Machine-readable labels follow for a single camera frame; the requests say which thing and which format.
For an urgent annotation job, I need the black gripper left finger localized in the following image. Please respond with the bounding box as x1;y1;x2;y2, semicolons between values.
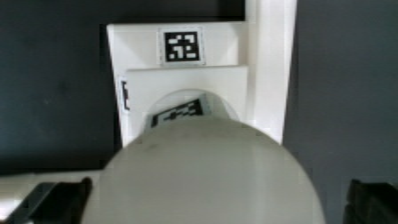
0;177;92;224

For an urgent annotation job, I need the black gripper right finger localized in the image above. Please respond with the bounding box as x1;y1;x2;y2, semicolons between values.
342;180;398;224

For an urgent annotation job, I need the white lamp bulb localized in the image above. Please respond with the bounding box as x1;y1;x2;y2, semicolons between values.
81;93;325;224

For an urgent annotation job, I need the white lamp base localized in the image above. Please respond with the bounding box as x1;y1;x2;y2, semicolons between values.
106;22;248;142

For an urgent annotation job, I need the white U-shaped border frame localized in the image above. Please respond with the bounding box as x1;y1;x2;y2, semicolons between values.
0;0;296;221

